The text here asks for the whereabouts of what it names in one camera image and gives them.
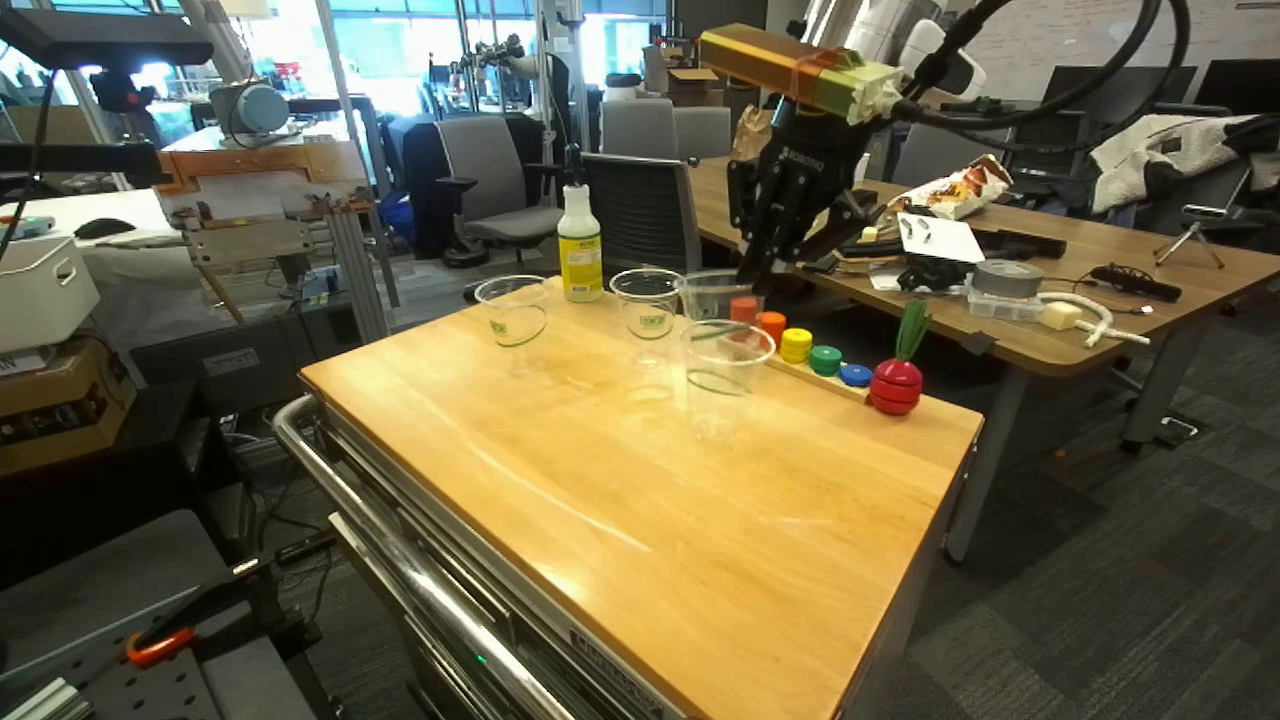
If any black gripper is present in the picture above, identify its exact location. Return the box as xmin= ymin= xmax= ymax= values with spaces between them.
xmin=727 ymin=110 xmax=890 ymax=297

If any clear plastic cup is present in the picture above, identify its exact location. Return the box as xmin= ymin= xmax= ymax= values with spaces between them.
xmin=671 ymin=268 xmax=758 ymax=324
xmin=610 ymin=263 xmax=687 ymax=344
xmin=680 ymin=317 xmax=782 ymax=406
xmin=473 ymin=274 xmax=551 ymax=352

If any brown paper bag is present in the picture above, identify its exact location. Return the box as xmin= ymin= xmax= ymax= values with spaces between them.
xmin=727 ymin=103 xmax=782 ymax=164

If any orange toy cylinder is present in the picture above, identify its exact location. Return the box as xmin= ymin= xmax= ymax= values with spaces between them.
xmin=751 ymin=309 xmax=793 ymax=355

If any white paper sheet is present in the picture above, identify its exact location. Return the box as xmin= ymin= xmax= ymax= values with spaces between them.
xmin=897 ymin=208 xmax=992 ymax=268

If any black pouch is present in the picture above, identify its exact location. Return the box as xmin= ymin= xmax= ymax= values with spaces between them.
xmin=900 ymin=254 xmax=972 ymax=297

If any wooden toy base strip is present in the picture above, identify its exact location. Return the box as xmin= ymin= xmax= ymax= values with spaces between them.
xmin=764 ymin=335 xmax=886 ymax=400

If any dark mesh office chair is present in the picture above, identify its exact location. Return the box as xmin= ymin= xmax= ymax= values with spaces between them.
xmin=577 ymin=150 xmax=707 ymax=317

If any chips bag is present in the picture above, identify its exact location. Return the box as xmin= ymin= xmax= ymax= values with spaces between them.
xmin=900 ymin=151 xmax=1021 ymax=226

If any red apple toy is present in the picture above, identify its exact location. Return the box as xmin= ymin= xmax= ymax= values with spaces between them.
xmin=863 ymin=297 xmax=932 ymax=422

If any round grey container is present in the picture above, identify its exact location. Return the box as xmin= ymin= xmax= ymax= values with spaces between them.
xmin=967 ymin=255 xmax=1054 ymax=322

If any yellow spray bottle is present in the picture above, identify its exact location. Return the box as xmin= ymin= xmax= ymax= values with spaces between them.
xmin=551 ymin=140 xmax=610 ymax=305

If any flat black device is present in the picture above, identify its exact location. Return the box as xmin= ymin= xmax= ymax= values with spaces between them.
xmin=977 ymin=229 xmax=1073 ymax=263

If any small black monitor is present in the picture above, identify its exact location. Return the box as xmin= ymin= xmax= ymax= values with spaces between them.
xmin=1003 ymin=110 xmax=1094 ymax=184

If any long wooden desk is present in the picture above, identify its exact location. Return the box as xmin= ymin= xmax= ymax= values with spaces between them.
xmin=687 ymin=158 xmax=1280 ymax=567

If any grey office chair with armrests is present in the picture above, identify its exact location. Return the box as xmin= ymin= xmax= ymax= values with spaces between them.
xmin=434 ymin=114 xmax=567 ymax=268

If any black remote control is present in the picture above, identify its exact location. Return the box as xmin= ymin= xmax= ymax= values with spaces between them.
xmin=1088 ymin=261 xmax=1188 ymax=305

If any large black monitor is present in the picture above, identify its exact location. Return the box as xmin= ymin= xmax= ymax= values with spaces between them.
xmin=1194 ymin=57 xmax=1280 ymax=117
xmin=1041 ymin=66 xmax=1199 ymax=150

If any white cloth bundle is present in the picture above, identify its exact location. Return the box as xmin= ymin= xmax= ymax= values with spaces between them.
xmin=1088 ymin=110 xmax=1266 ymax=217

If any small black tripod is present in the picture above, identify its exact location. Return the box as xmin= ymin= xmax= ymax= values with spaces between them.
xmin=1154 ymin=195 xmax=1241 ymax=274

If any blue container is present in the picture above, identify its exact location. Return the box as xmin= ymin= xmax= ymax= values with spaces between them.
xmin=377 ymin=193 xmax=421 ymax=248

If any grey cart drawer cabinet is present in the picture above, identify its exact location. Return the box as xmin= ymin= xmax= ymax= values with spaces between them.
xmin=317 ymin=406 xmax=964 ymax=720

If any wooden utility cart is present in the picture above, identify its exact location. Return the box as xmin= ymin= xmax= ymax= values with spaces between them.
xmin=158 ymin=124 xmax=396 ymax=349

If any grey cylindrical device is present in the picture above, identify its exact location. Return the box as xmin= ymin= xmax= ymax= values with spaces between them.
xmin=210 ymin=77 xmax=295 ymax=144

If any black computer mouse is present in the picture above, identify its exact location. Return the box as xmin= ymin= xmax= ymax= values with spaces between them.
xmin=72 ymin=212 xmax=139 ymax=246

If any black overhead shelf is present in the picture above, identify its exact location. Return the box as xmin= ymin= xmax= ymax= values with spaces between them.
xmin=0 ymin=4 xmax=215 ymax=73

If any cardboard box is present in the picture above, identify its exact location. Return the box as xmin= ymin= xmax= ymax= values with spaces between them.
xmin=0 ymin=333 xmax=149 ymax=482

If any white storage bin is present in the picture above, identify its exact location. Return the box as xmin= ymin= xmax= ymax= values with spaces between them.
xmin=0 ymin=235 xmax=103 ymax=359

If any grey metal machine base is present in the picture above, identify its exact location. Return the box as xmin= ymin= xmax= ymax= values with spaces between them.
xmin=0 ymin=503 xmax=322 ymax=720

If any white coiled cable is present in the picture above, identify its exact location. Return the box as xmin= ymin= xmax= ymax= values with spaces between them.
xmin=1031 ymin=287 xmax=1154 ymax=352

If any orange clamp handle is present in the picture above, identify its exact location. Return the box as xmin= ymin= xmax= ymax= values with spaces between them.
xmin=123 ymin=624 xmax=201 ymax=673

